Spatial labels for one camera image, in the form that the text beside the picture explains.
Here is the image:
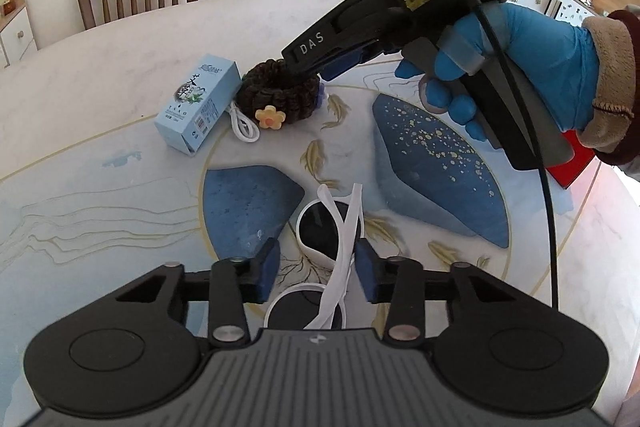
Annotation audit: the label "white cable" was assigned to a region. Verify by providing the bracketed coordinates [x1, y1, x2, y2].
[227, 99, 261, 143]

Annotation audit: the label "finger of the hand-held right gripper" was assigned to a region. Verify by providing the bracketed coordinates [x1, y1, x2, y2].
[281, 0, 407, 78]
[322, 39, 401, 82]

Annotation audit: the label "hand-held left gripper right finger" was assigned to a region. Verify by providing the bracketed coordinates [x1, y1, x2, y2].
[354, 239, 523, 344]

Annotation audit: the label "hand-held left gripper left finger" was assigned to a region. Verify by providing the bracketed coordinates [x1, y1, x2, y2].
[115, 238, 281, 348]

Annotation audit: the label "dark brown hair scrunchie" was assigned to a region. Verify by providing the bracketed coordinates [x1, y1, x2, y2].
[236, 58, 328, 130]

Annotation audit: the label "white side cabinet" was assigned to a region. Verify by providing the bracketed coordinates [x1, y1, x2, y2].
[0, 0, 39, 68]

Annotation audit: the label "person's right forearm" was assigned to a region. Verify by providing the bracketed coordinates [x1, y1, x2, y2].
[574, 8, 640, 184]

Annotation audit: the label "person's right hand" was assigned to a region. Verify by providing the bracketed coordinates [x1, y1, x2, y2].
[395, 3, 601, 142]

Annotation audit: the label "white frame sunglasses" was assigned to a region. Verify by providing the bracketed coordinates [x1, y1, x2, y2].
[264, 183, 365, 334]

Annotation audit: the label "red cardboard box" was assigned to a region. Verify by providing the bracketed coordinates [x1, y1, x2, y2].
[544, 127, 602, 190]

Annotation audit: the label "light blue carton box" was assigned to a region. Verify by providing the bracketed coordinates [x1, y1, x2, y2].
[153, 54, 243, 156]

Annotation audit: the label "black cable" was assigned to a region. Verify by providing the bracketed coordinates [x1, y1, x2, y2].
[432, 0, 561, 310]

